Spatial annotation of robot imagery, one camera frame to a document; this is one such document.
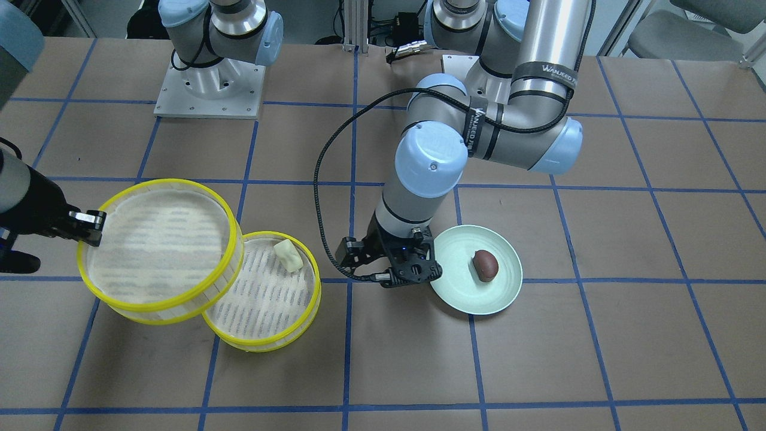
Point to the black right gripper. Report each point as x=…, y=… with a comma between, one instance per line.
x=36, y=206

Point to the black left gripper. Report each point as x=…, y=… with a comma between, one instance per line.
x=378, y=241

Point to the dark red bun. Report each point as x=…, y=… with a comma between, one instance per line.
x=485, y=265

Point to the yellow top steamer layer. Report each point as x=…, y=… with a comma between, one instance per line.
x=170, y=249

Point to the yellow steamer layer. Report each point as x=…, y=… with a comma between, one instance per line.
x=170, y=249
x=267, y=307

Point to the white rectangular bun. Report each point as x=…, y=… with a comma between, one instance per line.
x=288, y=255

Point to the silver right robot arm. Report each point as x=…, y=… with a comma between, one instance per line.
x=221, y=49

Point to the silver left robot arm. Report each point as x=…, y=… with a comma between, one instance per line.
x=511, y=109

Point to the yellow bottom steamer layer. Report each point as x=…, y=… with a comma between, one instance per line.
x=267, y=307

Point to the light green round plate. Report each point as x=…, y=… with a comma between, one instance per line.
x=459, y=286

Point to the grey office chair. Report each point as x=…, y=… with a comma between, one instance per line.
x=663, y=34

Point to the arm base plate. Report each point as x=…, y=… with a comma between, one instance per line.
x=230, y=90
x=480, y=79

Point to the aluminium frame post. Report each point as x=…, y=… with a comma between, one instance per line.
x=355, y=15

